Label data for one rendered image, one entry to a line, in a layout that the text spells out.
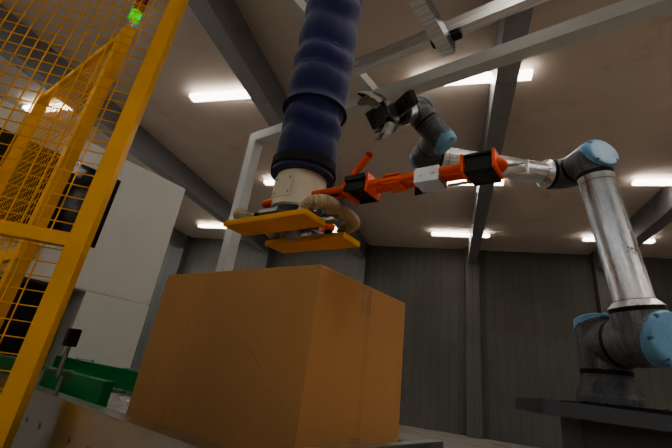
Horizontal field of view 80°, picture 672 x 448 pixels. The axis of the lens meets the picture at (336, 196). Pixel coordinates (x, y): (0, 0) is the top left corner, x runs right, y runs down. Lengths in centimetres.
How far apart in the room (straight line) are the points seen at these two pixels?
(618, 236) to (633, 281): 14
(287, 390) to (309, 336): 11
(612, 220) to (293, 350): 111
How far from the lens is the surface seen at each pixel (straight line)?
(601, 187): 160
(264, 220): 118
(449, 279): 1013
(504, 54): 345
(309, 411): 87
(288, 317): 90
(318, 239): 127
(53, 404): 135
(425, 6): 288
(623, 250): 154
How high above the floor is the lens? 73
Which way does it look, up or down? 24 degrees up
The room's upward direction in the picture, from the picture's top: 8 degrees clockwise
